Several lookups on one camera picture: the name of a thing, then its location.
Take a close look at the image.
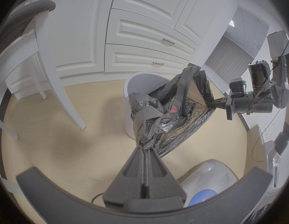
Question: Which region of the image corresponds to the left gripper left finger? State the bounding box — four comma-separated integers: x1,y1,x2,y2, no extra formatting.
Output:
103,148,145,213

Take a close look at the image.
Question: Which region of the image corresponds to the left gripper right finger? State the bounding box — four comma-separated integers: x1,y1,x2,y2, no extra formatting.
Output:
144,148,187,213

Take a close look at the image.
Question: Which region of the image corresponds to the black plastic bag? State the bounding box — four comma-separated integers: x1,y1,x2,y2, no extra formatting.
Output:
129,65,217,159

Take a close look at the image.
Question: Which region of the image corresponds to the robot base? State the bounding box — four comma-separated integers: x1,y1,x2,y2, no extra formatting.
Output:
177,139,284,224

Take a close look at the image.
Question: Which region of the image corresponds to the white trash bin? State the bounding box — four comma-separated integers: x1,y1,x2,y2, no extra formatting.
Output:
124,72,170,140

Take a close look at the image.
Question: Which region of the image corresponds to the grey curtain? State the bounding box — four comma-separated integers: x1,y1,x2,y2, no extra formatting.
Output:
205,35,252,77

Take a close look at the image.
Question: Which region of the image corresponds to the white wardrobe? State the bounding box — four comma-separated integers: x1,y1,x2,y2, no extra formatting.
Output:
5,0,239,100

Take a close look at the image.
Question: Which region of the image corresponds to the white chair with grey cushions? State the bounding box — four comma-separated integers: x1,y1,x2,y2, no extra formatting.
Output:
0,0,87,140

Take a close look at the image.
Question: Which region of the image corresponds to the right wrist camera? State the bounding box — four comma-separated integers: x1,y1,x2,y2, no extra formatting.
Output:
229,78,247,96

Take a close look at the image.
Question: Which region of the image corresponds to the black cable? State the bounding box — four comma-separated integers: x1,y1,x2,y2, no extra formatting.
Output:
91,191,106,203

